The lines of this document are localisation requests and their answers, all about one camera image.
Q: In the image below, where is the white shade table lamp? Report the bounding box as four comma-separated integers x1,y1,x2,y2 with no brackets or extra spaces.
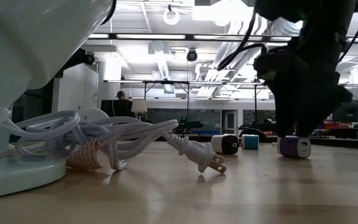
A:
131,98,148,121

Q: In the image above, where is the white and black wall charger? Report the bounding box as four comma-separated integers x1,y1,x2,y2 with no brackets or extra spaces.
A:
210,134,243,156

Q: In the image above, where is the black computer monitor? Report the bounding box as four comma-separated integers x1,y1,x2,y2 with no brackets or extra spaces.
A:
333,99,358,123
100,99,133,118

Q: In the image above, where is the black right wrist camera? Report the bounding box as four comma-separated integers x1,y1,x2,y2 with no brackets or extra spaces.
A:
253,51,310,82

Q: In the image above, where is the white lamp power cord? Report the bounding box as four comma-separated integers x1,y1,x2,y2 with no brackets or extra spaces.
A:
0,107,228,174

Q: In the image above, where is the teal wall charger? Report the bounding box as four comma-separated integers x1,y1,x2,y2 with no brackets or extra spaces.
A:
241,134,260,151

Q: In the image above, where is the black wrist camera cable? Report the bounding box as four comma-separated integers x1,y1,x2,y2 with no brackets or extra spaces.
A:
216,12,269,72

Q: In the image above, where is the black aluminium rig frame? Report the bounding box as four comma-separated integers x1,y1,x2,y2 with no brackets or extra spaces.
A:
87,32,358,152

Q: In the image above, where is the black metal workstation frame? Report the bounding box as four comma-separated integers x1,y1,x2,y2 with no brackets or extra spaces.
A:
143,80,276,125

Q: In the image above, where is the pale green desk lamp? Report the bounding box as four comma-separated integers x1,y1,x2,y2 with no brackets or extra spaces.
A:
0,0,117,200

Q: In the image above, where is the white ring light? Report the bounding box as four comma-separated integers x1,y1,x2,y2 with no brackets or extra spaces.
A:
162,7,181,26

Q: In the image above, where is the purple and white wall charger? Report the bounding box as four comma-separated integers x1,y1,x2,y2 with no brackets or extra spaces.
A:
271,135,312,159

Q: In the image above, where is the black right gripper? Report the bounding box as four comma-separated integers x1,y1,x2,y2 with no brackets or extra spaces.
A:
264,51,354,138

